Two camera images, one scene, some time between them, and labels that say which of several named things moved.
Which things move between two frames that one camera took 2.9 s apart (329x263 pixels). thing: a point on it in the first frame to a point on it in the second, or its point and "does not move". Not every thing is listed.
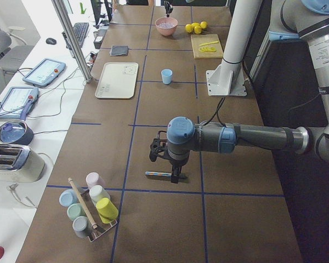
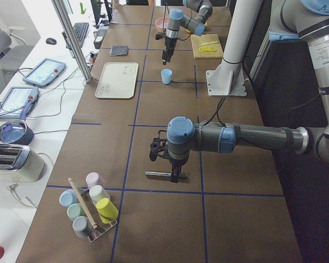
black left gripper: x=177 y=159 does not move
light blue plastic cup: x=166 y=75 does not move
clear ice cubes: x=166 y=24 does not move
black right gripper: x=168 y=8 to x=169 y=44
